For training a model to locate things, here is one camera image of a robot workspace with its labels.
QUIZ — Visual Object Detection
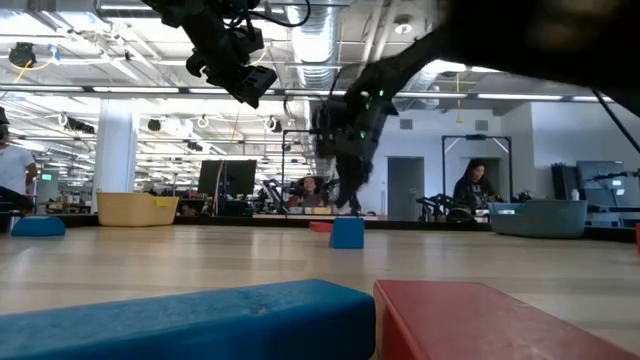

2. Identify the long ceiling light strip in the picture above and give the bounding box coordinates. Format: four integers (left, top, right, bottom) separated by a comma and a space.
477, 93, 564, 101

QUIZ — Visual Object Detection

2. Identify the long red block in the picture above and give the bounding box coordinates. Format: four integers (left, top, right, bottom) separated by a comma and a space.
372, 279, 640, 360

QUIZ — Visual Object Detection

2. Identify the silver ventilation duct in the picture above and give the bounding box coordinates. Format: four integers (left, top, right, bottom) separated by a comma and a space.
287, 0, 342, 94

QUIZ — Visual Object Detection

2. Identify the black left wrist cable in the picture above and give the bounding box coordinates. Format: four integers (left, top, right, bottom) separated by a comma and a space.
234, 0, 312, 29

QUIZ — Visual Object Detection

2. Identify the black aluminium table frame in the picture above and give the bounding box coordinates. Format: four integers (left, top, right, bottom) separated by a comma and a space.
0, 213, 640, 245

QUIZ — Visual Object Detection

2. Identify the thin black cable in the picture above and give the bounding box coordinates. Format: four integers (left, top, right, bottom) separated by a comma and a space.
592, 89, 640, 154

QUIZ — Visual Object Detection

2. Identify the black frame stand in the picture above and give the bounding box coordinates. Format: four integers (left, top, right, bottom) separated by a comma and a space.
441, 133, 513, 201
281, 128, 321, 217

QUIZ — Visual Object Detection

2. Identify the long blue block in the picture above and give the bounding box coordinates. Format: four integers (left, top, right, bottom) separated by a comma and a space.
0, 278, 377, 360

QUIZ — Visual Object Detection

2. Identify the yellow plastic bin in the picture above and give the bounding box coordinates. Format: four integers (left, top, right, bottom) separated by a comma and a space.
96, 192, 180, 228

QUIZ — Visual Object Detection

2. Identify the black monitor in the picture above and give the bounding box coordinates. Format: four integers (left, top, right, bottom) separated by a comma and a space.
198, 159, 258, 197

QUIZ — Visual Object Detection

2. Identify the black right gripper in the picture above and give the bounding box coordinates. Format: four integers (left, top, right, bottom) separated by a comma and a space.
310, 92, 399, 211

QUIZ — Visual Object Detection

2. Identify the grey door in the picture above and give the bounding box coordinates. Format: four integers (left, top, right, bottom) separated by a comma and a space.
387, 156, 426, 209

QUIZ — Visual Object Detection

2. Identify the blue cube block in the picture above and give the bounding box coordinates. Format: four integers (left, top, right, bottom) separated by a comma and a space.
328, 217, 366, 250

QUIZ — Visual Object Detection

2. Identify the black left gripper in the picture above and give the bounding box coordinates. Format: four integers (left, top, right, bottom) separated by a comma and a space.
185, 27, 279, 110

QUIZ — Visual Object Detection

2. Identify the blue half-round block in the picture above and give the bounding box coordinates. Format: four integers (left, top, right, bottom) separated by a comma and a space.
10, 215, 67, 238

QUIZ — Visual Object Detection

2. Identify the person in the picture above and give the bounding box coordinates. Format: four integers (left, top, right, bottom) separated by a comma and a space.
452, 158, 497, 210
0, 106, 39, 201
291, 175, 326, 209

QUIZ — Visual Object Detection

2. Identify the grey-blue plastic bin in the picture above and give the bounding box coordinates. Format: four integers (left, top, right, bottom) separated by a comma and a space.
488, 199, 589, 239

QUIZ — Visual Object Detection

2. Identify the grey workstation monitor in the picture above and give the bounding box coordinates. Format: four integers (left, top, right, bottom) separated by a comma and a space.
575, 160, 626, 205

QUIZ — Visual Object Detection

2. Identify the black ceiling cable reel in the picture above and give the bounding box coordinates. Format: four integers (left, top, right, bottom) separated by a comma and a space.
7, 42, 37, 69

